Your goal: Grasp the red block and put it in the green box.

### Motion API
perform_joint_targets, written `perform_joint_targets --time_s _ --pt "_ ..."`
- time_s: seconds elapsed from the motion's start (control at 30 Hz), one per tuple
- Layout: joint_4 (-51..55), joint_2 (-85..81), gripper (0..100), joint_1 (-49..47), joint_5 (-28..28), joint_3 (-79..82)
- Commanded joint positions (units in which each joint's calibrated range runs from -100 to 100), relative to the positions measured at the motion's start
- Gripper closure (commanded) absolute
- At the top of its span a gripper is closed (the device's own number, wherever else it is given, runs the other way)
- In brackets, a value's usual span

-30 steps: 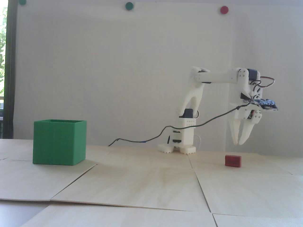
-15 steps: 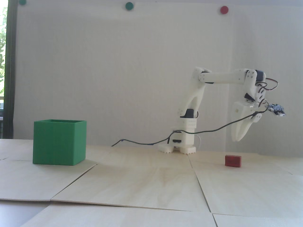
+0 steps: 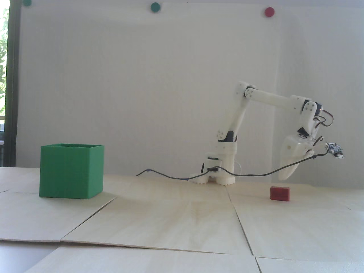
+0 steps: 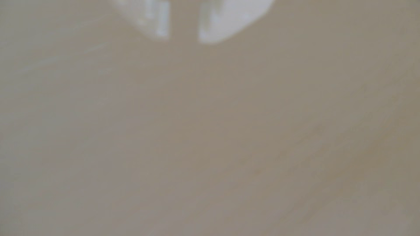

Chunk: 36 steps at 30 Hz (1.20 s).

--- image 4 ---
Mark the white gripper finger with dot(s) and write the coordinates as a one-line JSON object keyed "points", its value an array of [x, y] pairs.
{"points": [[229, 18], [154, 19]]}

